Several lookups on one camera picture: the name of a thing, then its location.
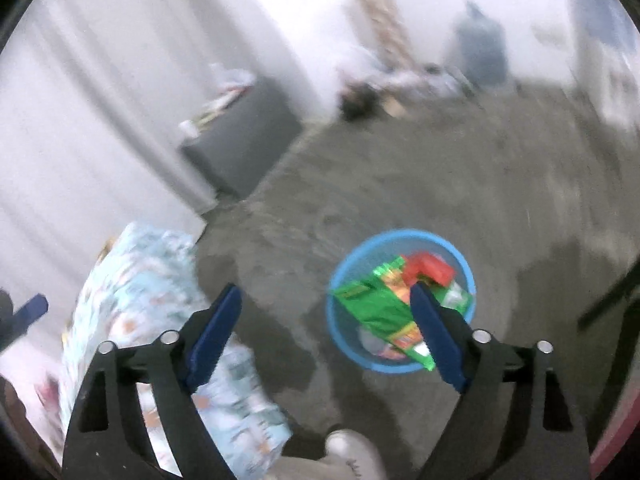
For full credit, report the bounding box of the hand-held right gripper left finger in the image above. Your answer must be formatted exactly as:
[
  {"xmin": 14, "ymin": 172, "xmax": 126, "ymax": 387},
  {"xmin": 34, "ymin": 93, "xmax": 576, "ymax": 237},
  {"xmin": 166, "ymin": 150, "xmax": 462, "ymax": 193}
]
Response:
[{"xmin": 61, "ymin": 282, "xmax": 244, "ymax": 480}]

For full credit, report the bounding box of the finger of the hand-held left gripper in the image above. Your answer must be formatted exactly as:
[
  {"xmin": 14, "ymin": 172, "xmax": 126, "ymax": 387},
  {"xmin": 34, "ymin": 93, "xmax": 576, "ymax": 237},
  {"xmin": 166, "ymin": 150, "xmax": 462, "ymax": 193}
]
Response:
[{"xmin": 0, "ymin": 290, "xmax": 50, "ymax": 353}]

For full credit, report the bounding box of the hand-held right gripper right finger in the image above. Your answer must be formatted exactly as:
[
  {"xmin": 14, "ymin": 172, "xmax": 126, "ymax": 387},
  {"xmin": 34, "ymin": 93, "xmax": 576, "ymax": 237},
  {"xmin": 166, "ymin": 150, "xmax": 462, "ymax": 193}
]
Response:
[{"xmin": 409, "ymin": 281, "xmax": 593, "ymax": 480}]

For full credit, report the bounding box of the red box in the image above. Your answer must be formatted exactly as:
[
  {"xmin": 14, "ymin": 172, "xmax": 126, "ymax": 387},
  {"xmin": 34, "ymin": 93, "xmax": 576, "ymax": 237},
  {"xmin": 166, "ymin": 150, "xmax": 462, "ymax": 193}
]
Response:
[{"xmin": 402, "ymin": 252, "xmax": 457, "ymax": 288}]

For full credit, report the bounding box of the green snack packet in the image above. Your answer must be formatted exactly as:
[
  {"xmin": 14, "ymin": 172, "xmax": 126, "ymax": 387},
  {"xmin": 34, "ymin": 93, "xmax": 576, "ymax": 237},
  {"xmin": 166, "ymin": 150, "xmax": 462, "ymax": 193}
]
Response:
[{"xmin": 332, "ymin": 255, "xmax": 475, "ymax": 372}]

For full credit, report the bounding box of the blue plastic wastebasket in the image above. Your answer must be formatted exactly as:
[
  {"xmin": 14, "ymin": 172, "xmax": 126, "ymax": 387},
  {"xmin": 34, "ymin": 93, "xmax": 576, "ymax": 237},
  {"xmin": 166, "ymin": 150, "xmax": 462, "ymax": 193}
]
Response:
[{"xmin": 325, "ymin": 229, "xmax": 477, "ymax": 375}]

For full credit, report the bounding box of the blue floral cloth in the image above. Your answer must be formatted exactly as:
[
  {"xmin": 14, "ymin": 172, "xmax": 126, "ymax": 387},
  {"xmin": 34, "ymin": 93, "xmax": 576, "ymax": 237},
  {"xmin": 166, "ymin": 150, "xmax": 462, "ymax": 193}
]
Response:
[{"xmin": 57, "ymin": 221, "xmax": 293, "ymax": 478}]

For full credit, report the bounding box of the white shoe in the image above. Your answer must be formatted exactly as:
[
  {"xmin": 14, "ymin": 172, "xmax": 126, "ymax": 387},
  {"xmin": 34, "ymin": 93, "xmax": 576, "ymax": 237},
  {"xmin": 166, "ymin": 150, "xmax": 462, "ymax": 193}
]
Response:
[{"xmin": 325, "ymin": 429, "xmax": 388, "ymax": 480}]

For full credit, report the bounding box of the black stand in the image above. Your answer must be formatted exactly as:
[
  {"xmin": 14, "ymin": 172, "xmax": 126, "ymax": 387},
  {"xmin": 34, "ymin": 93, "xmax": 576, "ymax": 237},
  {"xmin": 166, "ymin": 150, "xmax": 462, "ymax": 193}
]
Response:
[{"xmin": 577, "ymin": 270, "xmax": 640, "ymax": 451}]

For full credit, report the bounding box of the grey cabinet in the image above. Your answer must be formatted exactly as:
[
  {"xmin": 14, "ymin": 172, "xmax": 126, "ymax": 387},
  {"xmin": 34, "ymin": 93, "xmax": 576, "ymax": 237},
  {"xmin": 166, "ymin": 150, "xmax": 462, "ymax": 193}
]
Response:
[{"xmin": 180, "ymin": 77, "xmax": 303, "ymax": 200}]

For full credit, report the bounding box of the pink printed blanket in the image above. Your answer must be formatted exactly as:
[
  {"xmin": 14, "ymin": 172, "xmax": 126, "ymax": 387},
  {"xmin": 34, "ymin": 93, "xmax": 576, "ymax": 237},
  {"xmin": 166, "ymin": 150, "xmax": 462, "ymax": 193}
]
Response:
[{"xmin": 590, "ymin": 395, "xmax": 640, "ymax": 480}]

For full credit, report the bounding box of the grey curtain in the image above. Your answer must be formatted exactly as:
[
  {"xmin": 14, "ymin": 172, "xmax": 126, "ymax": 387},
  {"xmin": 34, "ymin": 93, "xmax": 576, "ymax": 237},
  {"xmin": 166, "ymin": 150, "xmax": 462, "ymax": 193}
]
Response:
[{"xmin": 0, "ymin": 0, "xmax": 321, "ymax": 281}]

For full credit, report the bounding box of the dark bag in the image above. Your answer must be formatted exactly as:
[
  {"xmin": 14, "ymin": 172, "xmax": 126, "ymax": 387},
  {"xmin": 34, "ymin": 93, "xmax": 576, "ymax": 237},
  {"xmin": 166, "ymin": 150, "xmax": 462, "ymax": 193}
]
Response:
[{"xmin": 340, "ymin": 82, "xmax": 381, "ymax": 121}]

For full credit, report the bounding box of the heap of clear plastic packets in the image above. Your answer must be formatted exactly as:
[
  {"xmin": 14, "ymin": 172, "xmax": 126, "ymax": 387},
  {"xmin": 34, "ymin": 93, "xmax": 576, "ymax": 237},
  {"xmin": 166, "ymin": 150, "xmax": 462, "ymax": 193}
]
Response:
[{"xmin": 385, "ymin": 62, "xmax": 476, "ymax": 101}]

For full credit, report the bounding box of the blue water jug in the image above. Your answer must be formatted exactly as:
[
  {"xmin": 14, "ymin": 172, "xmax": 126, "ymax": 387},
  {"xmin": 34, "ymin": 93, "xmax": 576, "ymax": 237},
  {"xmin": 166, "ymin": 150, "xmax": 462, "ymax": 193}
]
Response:
[{"xmin": 445, "ymin": 0, "xmax": 508, "ymax": 86}]

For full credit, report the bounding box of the white water dispenser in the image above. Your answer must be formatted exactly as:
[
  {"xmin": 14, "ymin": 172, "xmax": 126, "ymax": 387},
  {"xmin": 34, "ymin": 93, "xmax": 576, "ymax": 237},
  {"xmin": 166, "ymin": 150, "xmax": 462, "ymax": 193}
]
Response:
[{"xmin": 570, "ymin": 20, "xmax": 640, "ymax": 131}]

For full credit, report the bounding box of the patterned cardboard column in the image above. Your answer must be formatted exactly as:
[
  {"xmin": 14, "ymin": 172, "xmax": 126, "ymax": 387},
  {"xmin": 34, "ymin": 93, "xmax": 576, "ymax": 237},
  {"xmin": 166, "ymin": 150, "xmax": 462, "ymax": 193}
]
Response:
[{"xmin": 345, "ymin": 0, "xmax": 416, "ymax": 68}]

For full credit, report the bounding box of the blue dispenser water bottle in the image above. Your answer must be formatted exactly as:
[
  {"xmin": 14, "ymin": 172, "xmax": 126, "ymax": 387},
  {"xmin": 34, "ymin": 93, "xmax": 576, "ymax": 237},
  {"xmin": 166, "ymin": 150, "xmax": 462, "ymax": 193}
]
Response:
[{"xmin": 580, "ymin": 0, "xmax": 638, "ymax": 46}]

